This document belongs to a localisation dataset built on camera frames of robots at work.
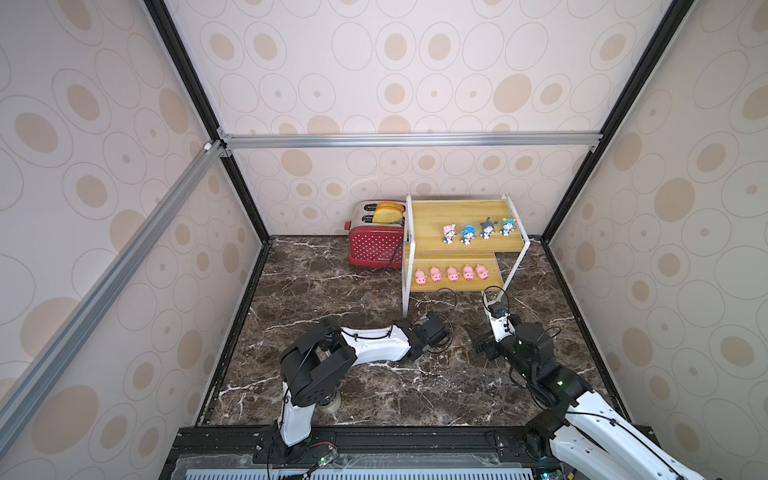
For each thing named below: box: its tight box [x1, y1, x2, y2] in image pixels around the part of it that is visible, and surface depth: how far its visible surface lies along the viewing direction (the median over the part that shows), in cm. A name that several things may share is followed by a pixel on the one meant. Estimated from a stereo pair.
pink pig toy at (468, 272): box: [463, 264, 475, 281], surface depth 89 cm
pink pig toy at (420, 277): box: [415, 268, 427, 286], surface depth 87 cm
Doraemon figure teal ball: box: [500, 218, 518, 236], surface depth 75 cm
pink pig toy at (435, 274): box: [430, 266, 443, 283], surface depth 89 cm
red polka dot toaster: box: [344, 200, 405, 269], surface depth 105 cm
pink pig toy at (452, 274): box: [447, 266, 460, 283], surface depth 89 cm
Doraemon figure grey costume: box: [480, 217, 498, 240], surface depth 75 cm
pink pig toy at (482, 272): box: [475, 264, 490, 280], surface depth 89 cm
